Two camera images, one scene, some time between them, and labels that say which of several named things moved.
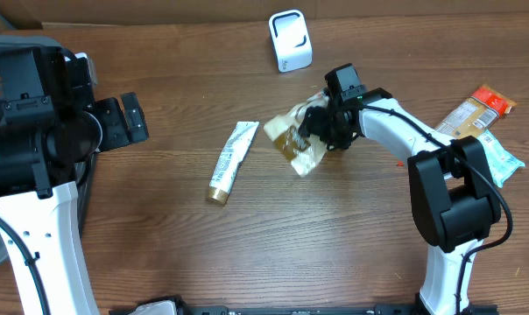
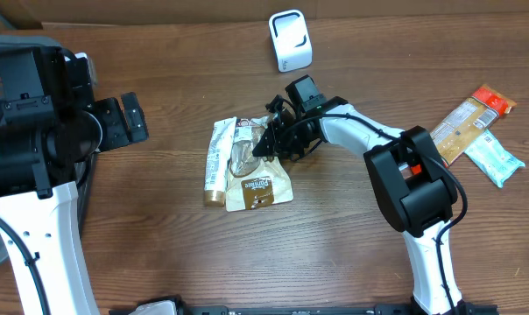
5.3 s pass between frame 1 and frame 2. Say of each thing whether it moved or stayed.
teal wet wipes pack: stayed
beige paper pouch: moved
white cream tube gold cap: moved
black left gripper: stayed
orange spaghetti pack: stayed
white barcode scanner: stayed
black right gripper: moved
